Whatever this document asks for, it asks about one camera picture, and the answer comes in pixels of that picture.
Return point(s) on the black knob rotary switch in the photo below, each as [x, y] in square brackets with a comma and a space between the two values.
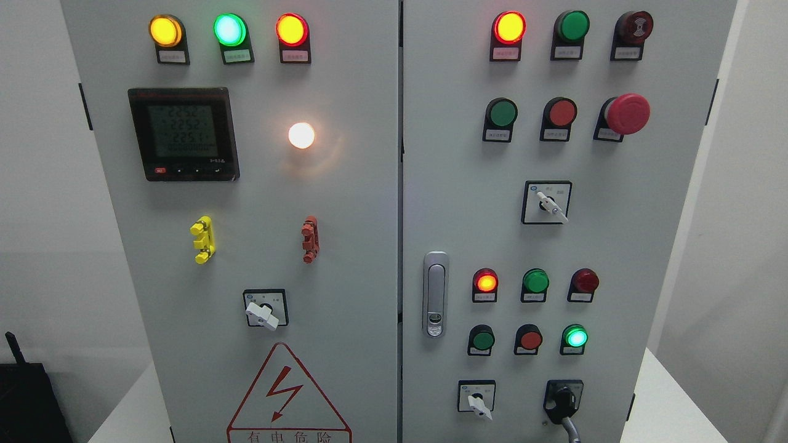
[562, 399]

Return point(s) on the red terminal connector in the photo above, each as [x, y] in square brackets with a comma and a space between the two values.
[310, 243]

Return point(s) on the red lit lamp lower left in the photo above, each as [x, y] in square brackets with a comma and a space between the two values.
[484, 286]

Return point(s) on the white glowing indicator lamp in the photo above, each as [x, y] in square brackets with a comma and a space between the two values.
[301, 135]

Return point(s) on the green push button lower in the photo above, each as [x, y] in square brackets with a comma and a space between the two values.
[481, 340]

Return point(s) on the green push button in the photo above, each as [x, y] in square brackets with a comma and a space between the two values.
[481, 340]
[500, 116]

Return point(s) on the green push button upper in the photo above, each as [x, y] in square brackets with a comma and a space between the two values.
[500, 116]

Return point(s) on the green lamp lower middle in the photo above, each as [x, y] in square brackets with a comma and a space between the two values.
[534, 286]

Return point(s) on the grey left cabinet door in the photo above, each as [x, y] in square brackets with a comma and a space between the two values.
[342, 308]

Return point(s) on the grey cabinet door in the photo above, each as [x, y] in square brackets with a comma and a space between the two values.
[464, 196]
[342, 308]

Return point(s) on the grey right cabinet door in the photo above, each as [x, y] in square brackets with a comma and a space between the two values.
[464, 196]

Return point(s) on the red push button lower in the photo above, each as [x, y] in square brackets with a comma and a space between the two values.
[528, 340]

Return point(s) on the red push button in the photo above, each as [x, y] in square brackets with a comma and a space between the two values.
[557, 119]
[528, 340]

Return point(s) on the yellow terminal connector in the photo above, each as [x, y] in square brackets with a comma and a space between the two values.
[204, 239]

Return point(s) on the red lamp lower right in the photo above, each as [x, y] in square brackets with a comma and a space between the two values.
[584, 283]

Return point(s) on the red push button upper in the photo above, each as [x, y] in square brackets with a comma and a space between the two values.
[557, 119]

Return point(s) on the green lamp bottom right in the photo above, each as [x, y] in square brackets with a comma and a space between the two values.
[573, 340]

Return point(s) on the red lightning warning sticker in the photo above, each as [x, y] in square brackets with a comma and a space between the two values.
[285, 404]

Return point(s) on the red-ringed yellow indicator lamp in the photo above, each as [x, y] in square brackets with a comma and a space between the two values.
[294, 39]

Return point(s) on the red lit lamp right door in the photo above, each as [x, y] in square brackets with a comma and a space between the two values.
[507, 32]

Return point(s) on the black digital power meter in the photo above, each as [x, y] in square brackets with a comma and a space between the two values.
[185, 134]

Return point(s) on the green lit indicator lamp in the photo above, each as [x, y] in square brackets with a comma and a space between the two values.
[231, 31]

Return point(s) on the red emergency stop mushroom button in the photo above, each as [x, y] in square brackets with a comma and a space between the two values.
[622, 115]

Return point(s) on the green indicator lamp top right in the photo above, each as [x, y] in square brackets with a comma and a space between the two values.
[569, 32]

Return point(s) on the yellow indicator lamp top left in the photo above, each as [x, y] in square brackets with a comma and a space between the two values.
[171, 41]

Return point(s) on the dark red buzzer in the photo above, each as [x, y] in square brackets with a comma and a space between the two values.
[630, 33]

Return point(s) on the black device with antenna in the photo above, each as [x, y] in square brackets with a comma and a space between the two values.
[29, 409]

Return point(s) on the silver door lock handle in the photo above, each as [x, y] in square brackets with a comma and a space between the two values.
[435, 269]

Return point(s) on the white-handled upper selector switch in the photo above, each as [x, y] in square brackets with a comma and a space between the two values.
[546, 202]

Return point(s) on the white-handled selector switch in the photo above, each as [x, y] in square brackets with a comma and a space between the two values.
[546, 202]
[476, 397]
[266, 308]

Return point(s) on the white-handled left selector switch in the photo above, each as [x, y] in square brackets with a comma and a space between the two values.
[266, 308]

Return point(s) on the white-handled lower selector switch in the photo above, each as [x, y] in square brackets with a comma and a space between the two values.
[476, 397]

